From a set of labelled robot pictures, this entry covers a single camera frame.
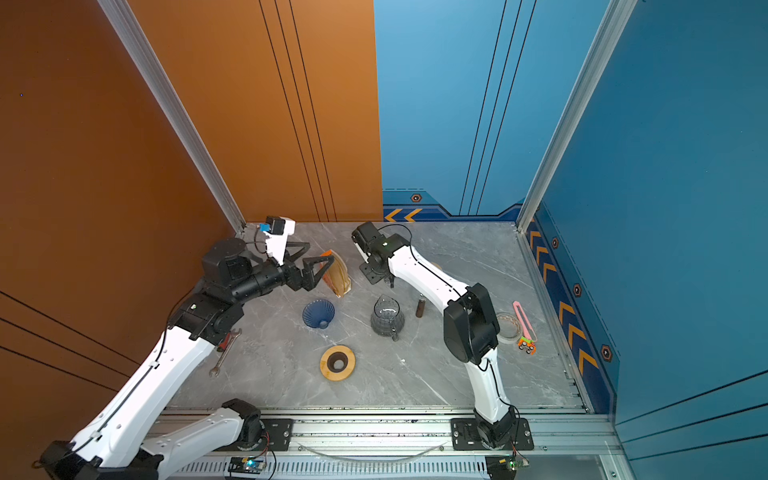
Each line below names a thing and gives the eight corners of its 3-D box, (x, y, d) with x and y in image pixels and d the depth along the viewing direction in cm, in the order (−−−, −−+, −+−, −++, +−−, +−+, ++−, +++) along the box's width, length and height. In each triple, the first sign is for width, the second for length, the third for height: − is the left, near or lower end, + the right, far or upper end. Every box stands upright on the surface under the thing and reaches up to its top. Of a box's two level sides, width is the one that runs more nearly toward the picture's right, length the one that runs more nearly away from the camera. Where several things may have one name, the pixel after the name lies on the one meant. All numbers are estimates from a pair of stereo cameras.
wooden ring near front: (318, 381, 83) (316, 378, 81) (323, 348, 89) (322, 345, 88) (354, 381, 83) (353, 378, 81) (356, 348, 89) (356, 345, 88)
